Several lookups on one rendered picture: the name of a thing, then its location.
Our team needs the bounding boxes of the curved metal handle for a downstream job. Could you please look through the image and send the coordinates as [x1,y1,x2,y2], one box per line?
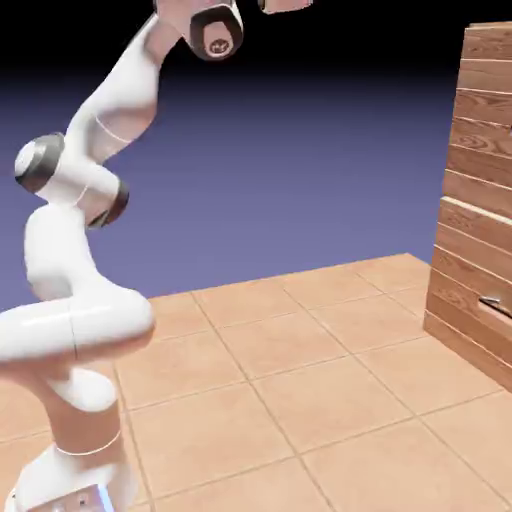
[478,295,512,320]

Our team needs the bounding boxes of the wooden cabinet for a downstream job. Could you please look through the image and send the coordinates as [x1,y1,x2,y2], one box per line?
[422,21,512,394]

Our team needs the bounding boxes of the wooden drawer front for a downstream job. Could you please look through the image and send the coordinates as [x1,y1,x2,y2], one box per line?
[424,195,512,366]
[442,56,512,220]

